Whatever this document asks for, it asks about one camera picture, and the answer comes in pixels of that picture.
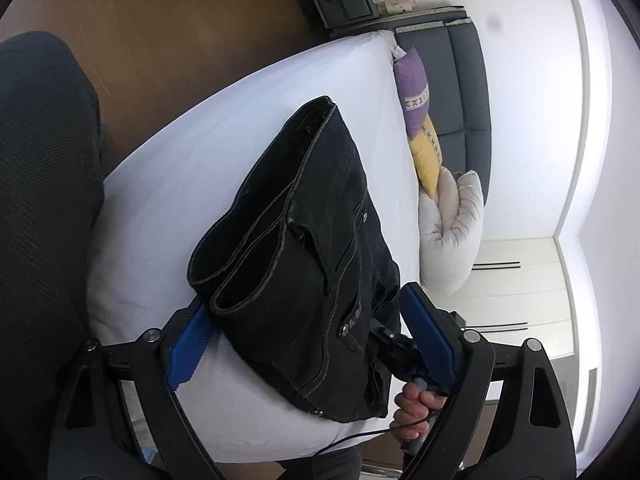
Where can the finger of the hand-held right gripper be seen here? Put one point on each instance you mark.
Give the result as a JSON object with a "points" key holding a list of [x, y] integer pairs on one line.
{"points": [[392, 352]]}

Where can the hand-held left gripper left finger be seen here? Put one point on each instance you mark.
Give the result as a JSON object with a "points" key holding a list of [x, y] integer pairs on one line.
{"points": [[190, 350]]}

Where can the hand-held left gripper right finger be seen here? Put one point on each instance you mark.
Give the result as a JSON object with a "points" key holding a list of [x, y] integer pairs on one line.
{"points": [[430, 340]]}

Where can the grey padded headboard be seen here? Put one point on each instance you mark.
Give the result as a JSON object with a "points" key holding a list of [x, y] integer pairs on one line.
{"points": [[465, 85]]}

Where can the folded white duvet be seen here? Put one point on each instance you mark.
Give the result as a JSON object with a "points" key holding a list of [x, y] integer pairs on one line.
{"points": [[450, 240]]}

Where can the white floral bottle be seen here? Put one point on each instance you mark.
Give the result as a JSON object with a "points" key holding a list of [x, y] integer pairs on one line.
{"points": [[400, 6]]}

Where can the person's right hand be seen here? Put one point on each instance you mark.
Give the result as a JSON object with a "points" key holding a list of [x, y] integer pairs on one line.
{"points": [[412, 407]]}

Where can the yellow pillow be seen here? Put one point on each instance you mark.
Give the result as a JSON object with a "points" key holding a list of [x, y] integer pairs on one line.
{"points": [[427, 160]]}

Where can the white wardrobe doors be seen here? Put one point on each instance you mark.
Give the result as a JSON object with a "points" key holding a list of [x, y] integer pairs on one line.
{"points": [[520, 280]]}

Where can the white bed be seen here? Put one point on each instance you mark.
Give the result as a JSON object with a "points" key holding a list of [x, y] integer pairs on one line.
{"points": [[175, 170]]}

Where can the purple pillow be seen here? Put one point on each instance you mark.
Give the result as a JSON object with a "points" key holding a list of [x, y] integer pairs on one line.
{"points": [[412, 80]]}

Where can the person's dark trouser leg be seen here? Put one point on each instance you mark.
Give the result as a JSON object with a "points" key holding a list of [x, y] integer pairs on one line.
{"points": [[45, 185]]}

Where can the black denim pants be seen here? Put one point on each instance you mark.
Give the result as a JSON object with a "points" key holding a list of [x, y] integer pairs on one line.
{"points": [[310, 260]]}

